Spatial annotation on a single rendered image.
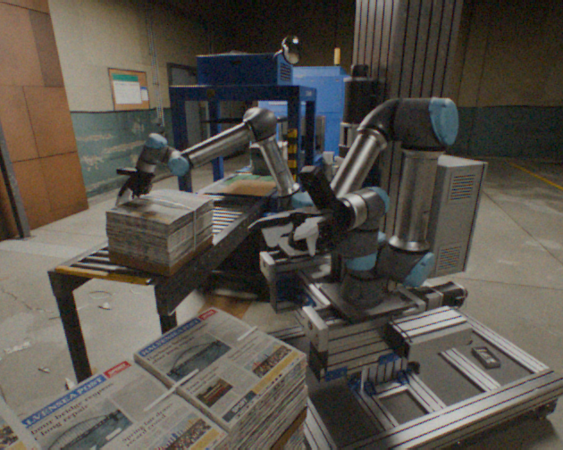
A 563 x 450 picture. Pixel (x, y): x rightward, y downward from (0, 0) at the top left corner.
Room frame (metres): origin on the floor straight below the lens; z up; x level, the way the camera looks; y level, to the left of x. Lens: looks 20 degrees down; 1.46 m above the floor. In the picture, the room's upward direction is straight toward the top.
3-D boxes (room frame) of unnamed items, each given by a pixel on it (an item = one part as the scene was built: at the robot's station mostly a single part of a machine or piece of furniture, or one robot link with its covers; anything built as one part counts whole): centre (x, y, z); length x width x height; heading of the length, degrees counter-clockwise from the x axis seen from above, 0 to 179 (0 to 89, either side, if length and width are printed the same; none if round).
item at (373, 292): (1.05, -0.28, 0.87); 0.15 x 0.15 x 0.10
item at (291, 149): (2.37, -0.07, 1.05); 0.05 x 0.05 x 0.45; 75
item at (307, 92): (2.83, 0.26, 1.50); 0.94 x 0.68 x 0.10; 75
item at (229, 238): (1.78, 0.28, 0.74); 1.34 x 0.05 x 0.12; 165
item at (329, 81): (5.43, -0.50, 1.04); 1.51 x 1.30 x 2.07; 165
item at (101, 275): (1.21, 0.71, 0.81); 0.43 x 0.03 x 0.02; 75
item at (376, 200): (0.77, -0.19, 1.23); 0.11 x 0.08 x 0.09; 136
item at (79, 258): (1.91, 0.77, 0.74); 1.34 x 0.05 x 0.12; 165
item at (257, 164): (3.38, 0.11, 0.93); 0.38 x 0.30 x 0.26; 165
